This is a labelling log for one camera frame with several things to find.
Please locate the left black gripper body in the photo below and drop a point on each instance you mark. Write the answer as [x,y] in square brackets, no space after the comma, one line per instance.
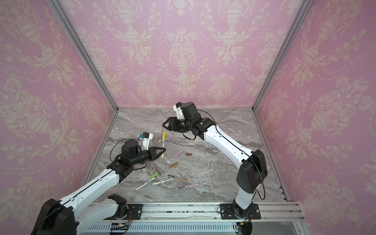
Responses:
[148,155]

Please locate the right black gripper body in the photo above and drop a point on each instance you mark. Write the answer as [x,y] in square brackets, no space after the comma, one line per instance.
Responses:
[175,125]

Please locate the white yellow marker pen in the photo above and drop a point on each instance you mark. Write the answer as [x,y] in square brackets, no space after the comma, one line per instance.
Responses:
[163,142]

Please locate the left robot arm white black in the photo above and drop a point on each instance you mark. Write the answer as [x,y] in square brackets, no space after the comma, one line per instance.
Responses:
[73,214]

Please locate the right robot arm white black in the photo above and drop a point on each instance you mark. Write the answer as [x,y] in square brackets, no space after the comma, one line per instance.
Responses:
[251,164]

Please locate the pink pen cap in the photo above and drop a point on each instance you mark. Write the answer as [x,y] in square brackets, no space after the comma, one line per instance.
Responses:
[178,153]

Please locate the tan brown pen cap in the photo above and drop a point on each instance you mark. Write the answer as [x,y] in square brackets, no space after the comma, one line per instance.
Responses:
[173,165]

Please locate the white green marker pen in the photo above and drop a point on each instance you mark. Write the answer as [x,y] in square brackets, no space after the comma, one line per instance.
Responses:
[164,181]

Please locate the brown fountain pen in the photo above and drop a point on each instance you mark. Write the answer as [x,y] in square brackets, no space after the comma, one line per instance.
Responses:
[178,177]

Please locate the pink fountain pen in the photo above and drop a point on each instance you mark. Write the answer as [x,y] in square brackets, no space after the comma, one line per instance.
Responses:
[189,186]

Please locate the white marker bright green cap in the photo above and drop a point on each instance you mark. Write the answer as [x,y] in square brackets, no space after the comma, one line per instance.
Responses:
[149,181]

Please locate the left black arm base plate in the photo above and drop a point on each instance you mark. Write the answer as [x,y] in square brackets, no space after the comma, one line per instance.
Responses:
[134,212]

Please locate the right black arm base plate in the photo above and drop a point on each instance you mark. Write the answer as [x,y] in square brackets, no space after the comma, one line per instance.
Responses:
[231,211]

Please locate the white vented cable duct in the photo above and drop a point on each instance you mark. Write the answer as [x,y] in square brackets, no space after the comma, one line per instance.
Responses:
[107,228]

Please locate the aluminium front rail frame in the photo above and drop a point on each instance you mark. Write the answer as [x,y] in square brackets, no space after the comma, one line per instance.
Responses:
[277,218]

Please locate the left aluminium corner post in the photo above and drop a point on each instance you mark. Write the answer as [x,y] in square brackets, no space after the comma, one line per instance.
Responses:
[61,15]

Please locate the aluminium corner post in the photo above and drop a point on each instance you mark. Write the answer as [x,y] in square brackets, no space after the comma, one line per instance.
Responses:
[61,15]
[291,33]

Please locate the right aluminium corner post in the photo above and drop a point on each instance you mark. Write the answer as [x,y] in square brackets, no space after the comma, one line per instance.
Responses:
[291,33]

